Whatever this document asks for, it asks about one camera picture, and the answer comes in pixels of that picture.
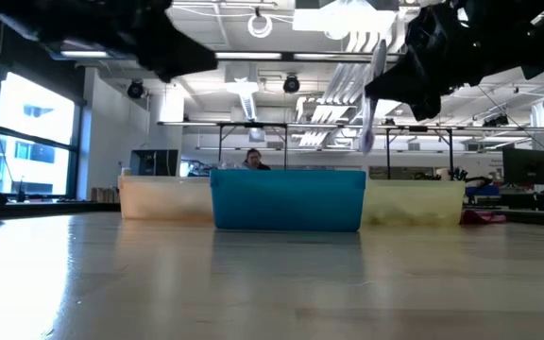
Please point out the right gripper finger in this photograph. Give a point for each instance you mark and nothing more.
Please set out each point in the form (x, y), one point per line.
(395, 80)
(406, 94)

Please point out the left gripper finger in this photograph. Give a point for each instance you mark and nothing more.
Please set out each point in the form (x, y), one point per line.
(182, 66)
(182, 46)

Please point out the purple toothbrush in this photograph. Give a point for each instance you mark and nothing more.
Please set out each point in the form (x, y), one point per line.
(366, 137)

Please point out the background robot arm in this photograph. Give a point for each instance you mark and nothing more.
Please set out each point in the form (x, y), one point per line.
(470, 179)

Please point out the ceiling light strip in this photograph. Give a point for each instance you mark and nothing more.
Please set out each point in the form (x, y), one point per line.
(248, 55)
(85, 54)

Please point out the black cabinet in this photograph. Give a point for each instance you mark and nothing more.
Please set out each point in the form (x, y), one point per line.
(154, 163)

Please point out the yellow plastic bin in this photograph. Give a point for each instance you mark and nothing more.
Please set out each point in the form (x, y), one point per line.
(413, 200)

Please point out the person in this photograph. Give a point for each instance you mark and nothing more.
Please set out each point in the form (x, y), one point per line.
(254, 158)

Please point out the small yellow cup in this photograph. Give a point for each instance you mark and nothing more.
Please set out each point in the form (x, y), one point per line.
(126, 171)

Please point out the blue storage crate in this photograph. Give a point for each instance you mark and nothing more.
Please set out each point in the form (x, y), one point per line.
(482, 190)

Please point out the large window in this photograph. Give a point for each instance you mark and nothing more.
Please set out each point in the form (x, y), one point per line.
(36, 123)

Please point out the orange plastic bin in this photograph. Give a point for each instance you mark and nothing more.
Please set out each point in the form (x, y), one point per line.
(168, 198)

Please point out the black computer monitor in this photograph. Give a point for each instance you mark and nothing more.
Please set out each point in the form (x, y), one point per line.
(527, 165)

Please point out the magenta cloth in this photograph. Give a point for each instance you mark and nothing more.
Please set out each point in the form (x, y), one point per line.
(484, 217)

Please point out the small teal plastic bin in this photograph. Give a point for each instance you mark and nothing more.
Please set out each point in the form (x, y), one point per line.
(286, 198)

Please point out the black background rig frame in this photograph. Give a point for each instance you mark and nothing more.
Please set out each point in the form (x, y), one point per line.
(253, 125)
(418, 128)

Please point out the black ceiling camera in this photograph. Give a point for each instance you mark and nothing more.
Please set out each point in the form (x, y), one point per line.
(135, 90)
(291, 84)

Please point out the white ceiling duct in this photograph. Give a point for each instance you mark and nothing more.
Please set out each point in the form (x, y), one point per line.
(246, 94)

